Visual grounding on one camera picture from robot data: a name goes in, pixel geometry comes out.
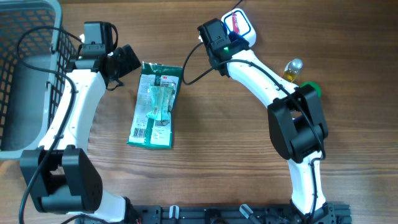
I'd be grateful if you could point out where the teal toothbrush package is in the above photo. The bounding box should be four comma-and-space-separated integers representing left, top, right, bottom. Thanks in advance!
147, 85, 174, 121

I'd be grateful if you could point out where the black mounting rail base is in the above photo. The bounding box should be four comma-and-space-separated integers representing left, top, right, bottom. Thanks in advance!
133, 203, 353, 224

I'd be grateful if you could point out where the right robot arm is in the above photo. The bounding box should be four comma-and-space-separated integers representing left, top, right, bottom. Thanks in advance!
197, 19, 328, 223

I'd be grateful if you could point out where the red white toothpaste box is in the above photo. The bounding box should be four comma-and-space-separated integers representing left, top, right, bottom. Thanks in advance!
232, 12, 240, 34

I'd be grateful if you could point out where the clear Vim dish soap bottle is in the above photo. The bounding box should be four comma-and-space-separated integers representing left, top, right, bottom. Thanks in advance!
282, 58, 303, 82

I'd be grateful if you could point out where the white barcode scanner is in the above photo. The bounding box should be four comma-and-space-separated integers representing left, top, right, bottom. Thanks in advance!
221, 8, 257, 47

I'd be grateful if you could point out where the green white sponge package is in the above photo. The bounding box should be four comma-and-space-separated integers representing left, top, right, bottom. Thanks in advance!
127, 62, 182, 149

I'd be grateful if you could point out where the green lid white jar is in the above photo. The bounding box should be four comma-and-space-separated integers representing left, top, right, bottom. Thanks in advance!
301, 82, 322, 98

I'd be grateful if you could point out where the grey plastic shopping basket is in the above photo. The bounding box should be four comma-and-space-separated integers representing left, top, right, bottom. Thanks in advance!
1, 1, 76, 160

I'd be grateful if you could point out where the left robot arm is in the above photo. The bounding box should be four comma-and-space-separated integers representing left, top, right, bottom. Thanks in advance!
19, 21, 142, 223

